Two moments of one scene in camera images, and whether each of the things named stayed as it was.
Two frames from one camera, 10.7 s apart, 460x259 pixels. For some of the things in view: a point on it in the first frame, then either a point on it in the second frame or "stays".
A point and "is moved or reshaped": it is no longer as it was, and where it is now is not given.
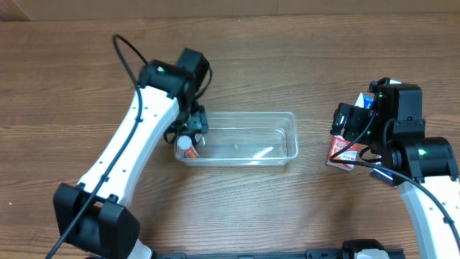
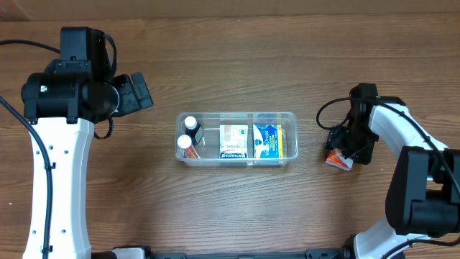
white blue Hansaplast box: x=385 y=177 -> x=233 y=141
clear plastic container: x=254 y=139 stays
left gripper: x=196 y=123 -> x=133 y=93
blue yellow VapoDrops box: x=365 y=101 is moved or reshaped
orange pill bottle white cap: x=185 y=143 stays
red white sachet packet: x=351 y=153 stays
